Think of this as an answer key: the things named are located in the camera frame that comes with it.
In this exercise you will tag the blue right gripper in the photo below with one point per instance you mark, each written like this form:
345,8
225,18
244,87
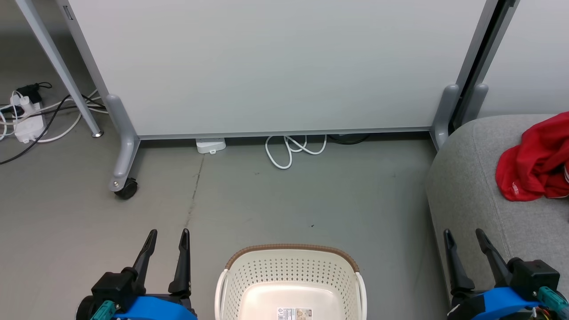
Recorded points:
493,304

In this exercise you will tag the large white partition panel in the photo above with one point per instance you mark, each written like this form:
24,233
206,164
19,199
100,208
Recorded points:
275,62

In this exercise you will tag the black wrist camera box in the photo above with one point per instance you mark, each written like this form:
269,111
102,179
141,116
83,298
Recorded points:
113,286
533,278

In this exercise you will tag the black caster wheel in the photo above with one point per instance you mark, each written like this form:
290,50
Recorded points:
126,189

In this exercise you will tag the grey partition foot with caster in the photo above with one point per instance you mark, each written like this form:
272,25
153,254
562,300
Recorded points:
122,146

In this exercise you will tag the narrow white partition panel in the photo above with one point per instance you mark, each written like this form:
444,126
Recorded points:
529,53

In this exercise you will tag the printed basket label sticker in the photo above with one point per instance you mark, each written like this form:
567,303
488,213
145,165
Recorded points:
294,314

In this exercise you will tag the grey fabric sofa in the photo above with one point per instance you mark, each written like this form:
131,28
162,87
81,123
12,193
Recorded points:
471,191

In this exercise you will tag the red printed basketball jersey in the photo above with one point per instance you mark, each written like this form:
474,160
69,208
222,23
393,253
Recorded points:
531,169

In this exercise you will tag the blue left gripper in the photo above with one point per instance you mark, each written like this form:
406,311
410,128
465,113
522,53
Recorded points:
155,309

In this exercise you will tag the grey metal table leg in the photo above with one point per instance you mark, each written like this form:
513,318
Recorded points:
62,71

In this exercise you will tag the black power adapter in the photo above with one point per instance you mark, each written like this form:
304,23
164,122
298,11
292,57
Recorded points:
29,92

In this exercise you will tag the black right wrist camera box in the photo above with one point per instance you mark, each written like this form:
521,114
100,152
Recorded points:
533,278

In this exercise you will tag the white perforated laundry basket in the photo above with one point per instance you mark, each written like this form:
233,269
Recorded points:
291,275

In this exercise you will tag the black round left gripper motor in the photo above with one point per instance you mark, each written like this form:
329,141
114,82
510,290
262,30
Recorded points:
84,309

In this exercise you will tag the small white power box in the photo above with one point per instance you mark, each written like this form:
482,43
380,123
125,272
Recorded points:
210,145

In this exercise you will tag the white plug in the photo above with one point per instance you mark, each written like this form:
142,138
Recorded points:
26,106

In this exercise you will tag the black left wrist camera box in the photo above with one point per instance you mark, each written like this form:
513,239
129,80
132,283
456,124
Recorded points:
113,286

